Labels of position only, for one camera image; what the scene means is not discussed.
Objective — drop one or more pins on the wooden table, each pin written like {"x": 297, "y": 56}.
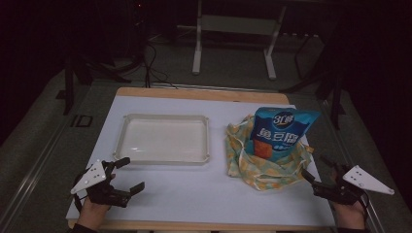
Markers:
{"x": 200, "y": 93}

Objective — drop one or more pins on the black metal stand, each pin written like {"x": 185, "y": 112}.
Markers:
{"x": 336, "y": 93}
{"x": 68, "y": 84}

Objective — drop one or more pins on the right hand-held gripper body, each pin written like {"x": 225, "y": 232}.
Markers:
{"x": 343, "y": 192}

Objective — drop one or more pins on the white table sheet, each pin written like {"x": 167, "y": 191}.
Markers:
{"x": 194, "y": 194}

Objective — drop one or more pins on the white metal stand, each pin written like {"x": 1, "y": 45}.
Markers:
{"x": 238, "y": 24}

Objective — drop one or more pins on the person's right hand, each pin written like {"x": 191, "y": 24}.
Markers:
{"x": 351, "y": 215}

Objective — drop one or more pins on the yellow green patterned cloth bag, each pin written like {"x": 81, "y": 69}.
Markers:
{"x": 259, "y": 171}

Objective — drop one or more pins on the white plastic tray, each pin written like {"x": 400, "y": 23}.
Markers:
{"x": 165, "y": 139}

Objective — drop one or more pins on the person's left hand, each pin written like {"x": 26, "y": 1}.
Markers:
{"x": 92, "y": 215}

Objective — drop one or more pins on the blue snack packet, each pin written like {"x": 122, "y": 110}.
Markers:
{"x": 281, "y": 132}

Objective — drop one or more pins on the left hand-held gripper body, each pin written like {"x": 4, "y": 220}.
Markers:
{"x": 103, "y": 191}

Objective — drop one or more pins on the black floor socket frame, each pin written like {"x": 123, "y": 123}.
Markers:
{"x": 82, "y": 121}

